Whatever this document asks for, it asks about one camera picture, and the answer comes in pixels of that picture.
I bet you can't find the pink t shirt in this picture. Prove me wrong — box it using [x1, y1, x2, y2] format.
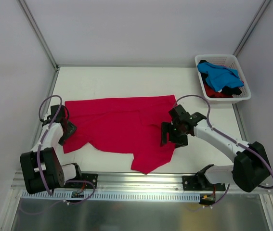
[63, 95, 176, 174]

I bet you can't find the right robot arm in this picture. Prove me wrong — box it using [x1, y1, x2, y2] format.
[161, 105, 271, 193]

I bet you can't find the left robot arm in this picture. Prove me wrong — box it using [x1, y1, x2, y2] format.
[20, 105, 83, 194]

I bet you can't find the red t shirt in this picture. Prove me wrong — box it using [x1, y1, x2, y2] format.
[204, 84, 232, 98]

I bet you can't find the black t shirt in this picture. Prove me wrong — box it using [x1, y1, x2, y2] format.
[199, 60, 242, 96]

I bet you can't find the blue t shirt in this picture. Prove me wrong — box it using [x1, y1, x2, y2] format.
[197, 62, 244, 91]

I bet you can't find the rear aluminium table edge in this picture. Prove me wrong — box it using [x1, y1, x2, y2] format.
[57, 64, 196, 68]

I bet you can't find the white plastic basket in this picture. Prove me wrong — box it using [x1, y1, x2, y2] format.
[195, 54, 251, 103]

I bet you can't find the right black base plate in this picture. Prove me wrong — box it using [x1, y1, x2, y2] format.
[182, 174, 226, 192]

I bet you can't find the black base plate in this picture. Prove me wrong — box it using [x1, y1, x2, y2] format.
[182, 174, 226, 192]
[82, 172, 98, 189]

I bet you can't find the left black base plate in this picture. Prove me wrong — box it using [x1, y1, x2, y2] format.
[82, 172, 98, 189]

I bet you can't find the aluminium mounting rail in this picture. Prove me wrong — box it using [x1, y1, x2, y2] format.
[10, 170, 272, 194]

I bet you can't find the white slotted cable duct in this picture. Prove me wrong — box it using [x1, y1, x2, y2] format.
[21, 190, 201, 203]

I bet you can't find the left aluminium frame post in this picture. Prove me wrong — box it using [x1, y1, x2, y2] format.
[17, 0, 59, 71]

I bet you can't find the aluminium frame post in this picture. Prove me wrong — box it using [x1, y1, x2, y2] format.
[233, 0, 273, 56]
[17, 0, 59, 71]

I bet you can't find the right aluminium frame post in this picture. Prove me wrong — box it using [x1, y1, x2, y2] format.
[233, 0, 273, 56]

